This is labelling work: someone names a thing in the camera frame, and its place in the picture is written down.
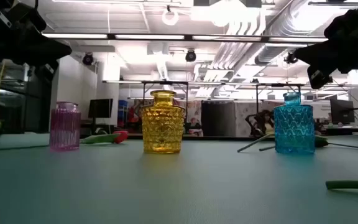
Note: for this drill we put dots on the black equipment rack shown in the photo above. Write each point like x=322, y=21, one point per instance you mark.
x=26, y=102

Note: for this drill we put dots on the dark red artificial tulip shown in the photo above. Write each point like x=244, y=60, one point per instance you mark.
x=253, y=143

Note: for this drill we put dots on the silver ceiling duct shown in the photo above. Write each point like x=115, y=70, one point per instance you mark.
x=272, y=54

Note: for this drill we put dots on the yellow diamond-cut glass vase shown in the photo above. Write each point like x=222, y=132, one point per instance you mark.
x=163, y=124

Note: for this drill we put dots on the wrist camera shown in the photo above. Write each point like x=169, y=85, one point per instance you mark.
x=23, y=17
x=340, y=25

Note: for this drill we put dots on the teal table mat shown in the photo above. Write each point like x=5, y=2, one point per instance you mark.
x=179, y=186

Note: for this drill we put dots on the blue storage bin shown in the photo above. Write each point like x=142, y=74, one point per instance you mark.
x=123, y=104

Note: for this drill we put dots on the black artificial tulip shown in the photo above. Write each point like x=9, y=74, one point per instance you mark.
x=353, y=185

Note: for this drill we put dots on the pink tulip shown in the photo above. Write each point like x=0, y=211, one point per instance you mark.
x=266, y=148

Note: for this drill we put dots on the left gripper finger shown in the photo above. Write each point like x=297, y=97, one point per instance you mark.
x=47, y=61
x=45, y=46

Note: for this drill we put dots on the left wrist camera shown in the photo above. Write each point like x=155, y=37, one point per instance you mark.
x=23, y=17

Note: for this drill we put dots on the blue diamond-cut glass vase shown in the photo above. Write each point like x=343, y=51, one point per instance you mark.
x=294, y=130

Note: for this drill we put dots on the black ceiling camera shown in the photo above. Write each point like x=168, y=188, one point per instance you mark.
x=190, y=56
x=87, y=59
x=291, y=58

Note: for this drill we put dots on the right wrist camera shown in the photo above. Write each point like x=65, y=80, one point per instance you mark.
x=340, y=25

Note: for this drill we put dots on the black monitor on arm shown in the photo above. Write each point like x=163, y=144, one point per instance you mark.
x=342, y=111

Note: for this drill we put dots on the black background robot arm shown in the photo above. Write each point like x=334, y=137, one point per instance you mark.
x=259, y=121

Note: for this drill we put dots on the floral patterned curtain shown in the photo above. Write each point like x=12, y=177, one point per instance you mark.
x=194, y=109

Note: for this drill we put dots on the pink ribbed glass vase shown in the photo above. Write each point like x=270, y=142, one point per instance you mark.
x=64, y=130

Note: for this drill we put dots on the long ceiling light bar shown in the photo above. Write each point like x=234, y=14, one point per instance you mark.
x=148, y=36

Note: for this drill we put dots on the black cabinet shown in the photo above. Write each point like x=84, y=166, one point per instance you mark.
x=217, y=118

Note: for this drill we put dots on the black monitor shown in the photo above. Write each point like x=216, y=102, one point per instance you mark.
x=100, y=108

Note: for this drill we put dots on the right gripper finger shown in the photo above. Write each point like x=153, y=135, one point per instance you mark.
x=325, y=63
x=325, y=51

